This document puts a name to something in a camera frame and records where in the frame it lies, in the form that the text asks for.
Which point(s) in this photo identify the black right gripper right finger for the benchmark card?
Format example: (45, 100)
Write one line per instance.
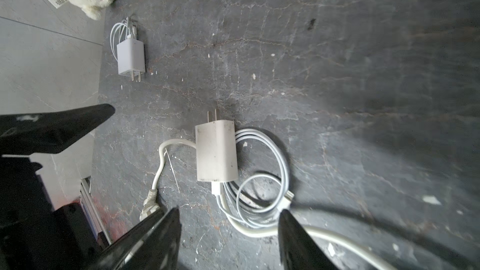
(297, 249)

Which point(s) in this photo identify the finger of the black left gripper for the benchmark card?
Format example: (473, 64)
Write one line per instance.
(50, 132)

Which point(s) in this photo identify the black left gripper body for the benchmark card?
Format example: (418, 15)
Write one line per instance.
(34, 235)

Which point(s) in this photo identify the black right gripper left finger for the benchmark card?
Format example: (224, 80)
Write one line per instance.
(153, 244)

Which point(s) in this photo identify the white charger with cable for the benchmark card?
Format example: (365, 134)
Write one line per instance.
(217, 164)
(127, 49)

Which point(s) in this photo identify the white charger with coiled cable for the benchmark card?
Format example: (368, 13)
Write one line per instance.
(127, 49)

